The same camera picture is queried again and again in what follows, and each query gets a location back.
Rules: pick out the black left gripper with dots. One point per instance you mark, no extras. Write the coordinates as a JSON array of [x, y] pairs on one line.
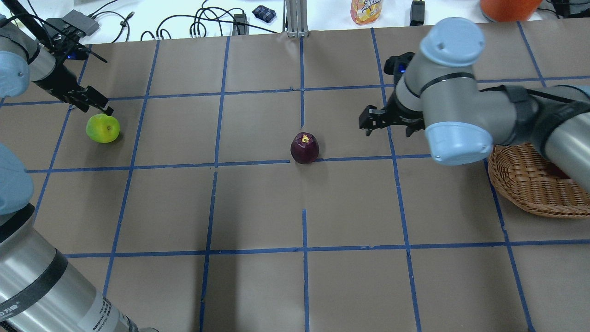
[[52, 82]]

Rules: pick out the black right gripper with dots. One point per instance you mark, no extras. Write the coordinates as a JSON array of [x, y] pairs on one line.
[[400, 116]]

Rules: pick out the green apple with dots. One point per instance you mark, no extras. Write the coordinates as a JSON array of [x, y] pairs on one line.
[[103, 128]]

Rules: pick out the dark red apple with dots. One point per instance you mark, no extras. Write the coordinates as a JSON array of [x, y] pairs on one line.
[[304, 148]]

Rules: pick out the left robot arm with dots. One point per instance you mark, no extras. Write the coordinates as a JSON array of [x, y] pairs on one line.
[[40, 290]]

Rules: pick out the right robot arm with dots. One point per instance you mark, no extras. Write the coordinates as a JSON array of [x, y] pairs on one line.
[[435, 90]]

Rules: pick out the wicker basket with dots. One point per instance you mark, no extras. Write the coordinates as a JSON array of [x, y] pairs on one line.
[[536, 185]]

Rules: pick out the grey usb hub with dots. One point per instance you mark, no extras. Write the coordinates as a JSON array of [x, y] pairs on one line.
[[85, 25]]

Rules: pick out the black power adapter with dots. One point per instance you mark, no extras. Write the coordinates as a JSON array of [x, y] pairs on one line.
[[417, 13], [240, 25]]

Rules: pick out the orange juice bottle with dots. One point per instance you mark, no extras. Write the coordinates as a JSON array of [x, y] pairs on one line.
[[365, 12]]

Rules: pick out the orange bucket with lid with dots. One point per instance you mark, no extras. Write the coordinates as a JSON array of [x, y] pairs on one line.
[[508, 10]]

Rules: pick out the dark checkered pouch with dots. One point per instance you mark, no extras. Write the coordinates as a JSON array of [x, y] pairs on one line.
[[265, 14]]

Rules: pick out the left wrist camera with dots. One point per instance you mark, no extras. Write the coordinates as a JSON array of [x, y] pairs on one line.
[[63, 48]]

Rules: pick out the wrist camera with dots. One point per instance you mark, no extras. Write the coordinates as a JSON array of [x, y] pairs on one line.
[[396, 65], [63, 48]]

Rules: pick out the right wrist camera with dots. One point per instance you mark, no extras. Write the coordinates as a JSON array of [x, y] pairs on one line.
[[396, 65]]

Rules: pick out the aluminium frame post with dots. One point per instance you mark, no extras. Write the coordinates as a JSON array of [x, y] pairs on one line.
[[296, 23]]

